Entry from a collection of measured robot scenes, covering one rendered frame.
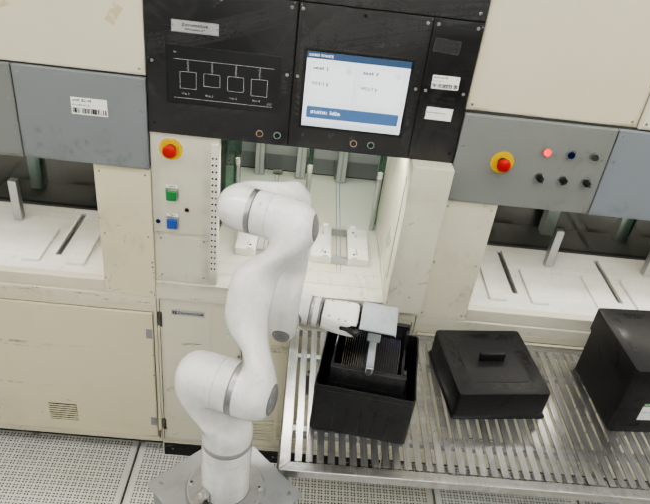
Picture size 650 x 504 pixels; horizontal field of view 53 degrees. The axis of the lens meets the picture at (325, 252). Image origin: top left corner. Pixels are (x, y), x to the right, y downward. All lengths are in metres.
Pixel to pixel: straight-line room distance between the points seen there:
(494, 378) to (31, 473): 1.78
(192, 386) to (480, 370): 0.95
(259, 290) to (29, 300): 1.20
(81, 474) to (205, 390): 1.42
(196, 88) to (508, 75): 0.85
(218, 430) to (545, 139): 1.19
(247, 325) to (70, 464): 1.57
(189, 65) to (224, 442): 0.98
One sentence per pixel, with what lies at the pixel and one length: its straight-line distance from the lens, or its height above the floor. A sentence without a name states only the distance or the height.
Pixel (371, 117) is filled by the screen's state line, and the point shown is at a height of 1.51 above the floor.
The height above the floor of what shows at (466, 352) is 0.86.
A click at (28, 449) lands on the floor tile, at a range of 2.93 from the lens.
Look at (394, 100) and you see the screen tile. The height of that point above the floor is 1.57.
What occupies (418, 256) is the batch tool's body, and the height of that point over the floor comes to 1.10.
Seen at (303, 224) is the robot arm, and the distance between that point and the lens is 1.34.
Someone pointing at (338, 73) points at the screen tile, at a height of 1.63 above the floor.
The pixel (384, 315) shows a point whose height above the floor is 1.09.
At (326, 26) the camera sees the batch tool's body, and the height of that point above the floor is 1.75.
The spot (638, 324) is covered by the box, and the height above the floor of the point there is 1.01.
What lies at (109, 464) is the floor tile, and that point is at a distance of 2.81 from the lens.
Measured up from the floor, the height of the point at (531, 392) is 0.86.
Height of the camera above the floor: 2.19
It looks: 33 degrees down
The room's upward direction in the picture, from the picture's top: 7 degrees clockwise
